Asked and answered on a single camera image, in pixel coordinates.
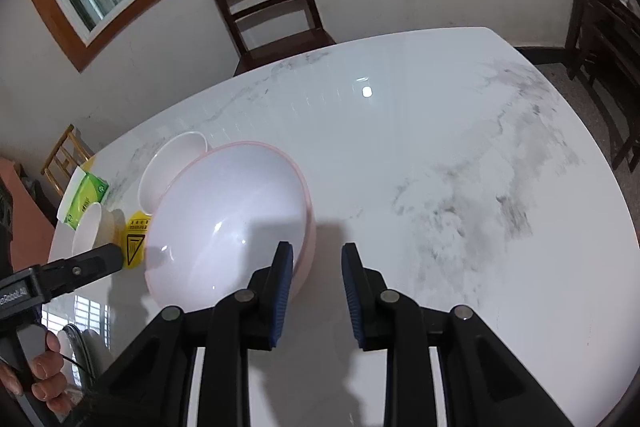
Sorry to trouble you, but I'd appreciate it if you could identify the person's left hand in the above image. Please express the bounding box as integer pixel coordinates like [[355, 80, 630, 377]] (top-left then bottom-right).
[[29, 329, 77, 415]]

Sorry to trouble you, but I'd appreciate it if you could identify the small white bowl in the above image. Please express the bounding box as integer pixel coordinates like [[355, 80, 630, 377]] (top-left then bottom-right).
[[71, 202, 104, 258]]

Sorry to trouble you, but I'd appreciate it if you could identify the printed white bowl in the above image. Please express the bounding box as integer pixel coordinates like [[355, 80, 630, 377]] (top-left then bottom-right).
[[137, 131, 209, 214]]

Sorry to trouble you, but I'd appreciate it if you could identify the pink bowl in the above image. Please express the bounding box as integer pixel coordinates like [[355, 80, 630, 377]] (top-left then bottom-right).
[[143, 140, 317, 314]]

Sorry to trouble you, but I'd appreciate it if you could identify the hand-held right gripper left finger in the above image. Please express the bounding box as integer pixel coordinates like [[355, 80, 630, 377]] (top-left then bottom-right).
[[87, 241, 295, 427]]

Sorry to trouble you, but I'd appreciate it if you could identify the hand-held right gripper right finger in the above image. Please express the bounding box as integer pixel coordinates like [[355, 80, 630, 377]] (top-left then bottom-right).
[[341, 243, 576, 427]]

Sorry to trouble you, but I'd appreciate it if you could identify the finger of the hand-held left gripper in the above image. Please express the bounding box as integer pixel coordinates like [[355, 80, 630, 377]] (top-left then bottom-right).
[[35, 243, 124, 305]]

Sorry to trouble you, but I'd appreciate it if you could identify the round yellow warning sticker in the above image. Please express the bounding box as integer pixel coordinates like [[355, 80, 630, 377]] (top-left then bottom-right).
[[121, 214, 152, 269]]

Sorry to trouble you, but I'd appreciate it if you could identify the orange cloth cover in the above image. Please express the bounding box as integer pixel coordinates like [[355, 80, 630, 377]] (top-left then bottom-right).
[[0, 157, 56, 258]]

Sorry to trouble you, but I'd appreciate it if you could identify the black cable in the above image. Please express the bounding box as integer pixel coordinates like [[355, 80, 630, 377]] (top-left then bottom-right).
[[59, 352, 98, 388]]

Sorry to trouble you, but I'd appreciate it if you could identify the dark wooden furniture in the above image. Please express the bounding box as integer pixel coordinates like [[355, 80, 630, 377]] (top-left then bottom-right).
[[565, 0, 640, 172]]

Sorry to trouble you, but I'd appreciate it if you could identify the bamboo chair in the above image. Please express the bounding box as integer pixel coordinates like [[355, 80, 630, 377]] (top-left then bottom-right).
[[40, 124, 96, 198]]

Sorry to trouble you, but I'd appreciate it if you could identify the green tissue box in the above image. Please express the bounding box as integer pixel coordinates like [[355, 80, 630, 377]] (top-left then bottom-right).
[[56, 168, 109, 230]]

